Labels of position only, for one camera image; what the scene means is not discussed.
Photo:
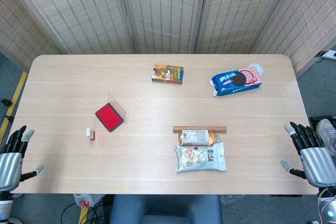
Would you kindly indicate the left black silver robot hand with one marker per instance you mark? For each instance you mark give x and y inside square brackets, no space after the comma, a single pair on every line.
[10,165]

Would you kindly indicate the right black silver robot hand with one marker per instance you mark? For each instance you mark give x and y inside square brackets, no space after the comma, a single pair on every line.
[316,165]

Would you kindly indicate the small red stamp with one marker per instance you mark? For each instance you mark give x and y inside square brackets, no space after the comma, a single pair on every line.
[91,133]

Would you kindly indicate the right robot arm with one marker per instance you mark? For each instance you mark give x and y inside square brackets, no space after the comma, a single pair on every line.
[328,205]

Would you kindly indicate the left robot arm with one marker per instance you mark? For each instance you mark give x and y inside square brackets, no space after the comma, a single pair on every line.
[4,205]

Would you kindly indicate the red ink pad clear lid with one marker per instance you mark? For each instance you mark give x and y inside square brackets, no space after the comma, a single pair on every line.
[109,115]

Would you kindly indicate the grey sneaker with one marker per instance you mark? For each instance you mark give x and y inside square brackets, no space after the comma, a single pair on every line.
[326,134]

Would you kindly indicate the white red plastic bag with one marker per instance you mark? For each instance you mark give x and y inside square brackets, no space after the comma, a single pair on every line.
[85,200]

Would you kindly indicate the white power strip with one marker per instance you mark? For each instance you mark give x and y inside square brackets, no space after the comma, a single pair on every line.
[329,54]

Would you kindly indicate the white round lid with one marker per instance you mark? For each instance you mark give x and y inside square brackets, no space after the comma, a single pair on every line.
[258,67]

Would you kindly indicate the silver peanut snack bag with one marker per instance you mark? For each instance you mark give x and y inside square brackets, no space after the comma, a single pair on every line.
[200,157]

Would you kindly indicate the blue Oreo cookie box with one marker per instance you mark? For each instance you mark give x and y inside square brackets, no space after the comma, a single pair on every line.
[233,82]

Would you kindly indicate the clear bottle yellow drink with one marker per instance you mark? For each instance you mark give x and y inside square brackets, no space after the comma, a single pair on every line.
[195,138]

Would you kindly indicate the woven folding screen panel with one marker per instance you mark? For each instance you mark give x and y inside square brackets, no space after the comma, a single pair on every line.
[312,19]
[13,24]
[78,11]
[164,11]
[241,11]

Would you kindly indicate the wooden rolling pin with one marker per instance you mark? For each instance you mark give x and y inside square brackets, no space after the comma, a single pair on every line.
[178,129]

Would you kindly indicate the blue chair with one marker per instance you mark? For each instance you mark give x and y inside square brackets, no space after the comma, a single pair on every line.
[165,208]

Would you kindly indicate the colourful orange cardboard box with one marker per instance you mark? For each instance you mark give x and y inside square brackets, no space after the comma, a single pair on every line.
[167,74]

